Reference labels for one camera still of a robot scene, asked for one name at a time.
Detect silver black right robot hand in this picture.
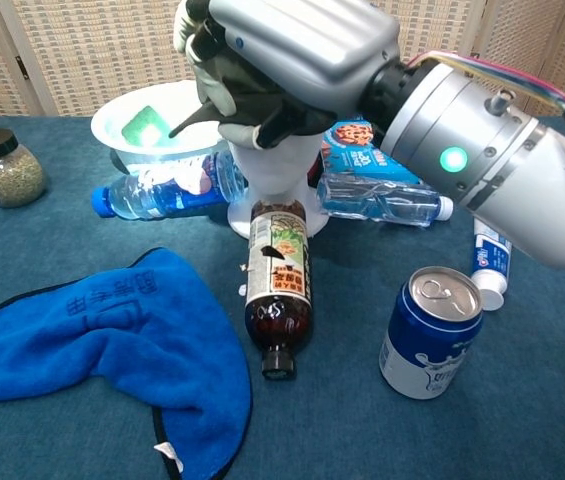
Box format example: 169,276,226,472
173,0,402,150

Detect black baseball cap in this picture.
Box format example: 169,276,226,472
168,49,338,150

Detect blue cookie box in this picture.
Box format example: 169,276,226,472
319,119,423,186

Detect white foam mannequin head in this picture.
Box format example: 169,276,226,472
226,132,331,240

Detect white-capped crushed water bottle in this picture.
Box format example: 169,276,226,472
315,169,455,229

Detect green scouring sponge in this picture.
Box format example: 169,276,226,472
120,104,173,148

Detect woven folding screen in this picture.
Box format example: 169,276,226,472
0,0,565,119

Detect white plastic bowl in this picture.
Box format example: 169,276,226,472
90,79,231,174

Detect blue-capped water bottle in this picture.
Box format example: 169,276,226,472
90,149,248,221

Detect brown tea bottle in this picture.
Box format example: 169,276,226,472
244,198,315,380

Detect white blue toothpaste tube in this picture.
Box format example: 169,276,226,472
469,217,513,312

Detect blue and white drink can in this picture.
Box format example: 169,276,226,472
379,265,484,400

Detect black-lidded glass jar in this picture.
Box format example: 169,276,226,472
0,128,47,209

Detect blue microfiber towel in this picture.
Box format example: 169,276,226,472
0,247,253,480

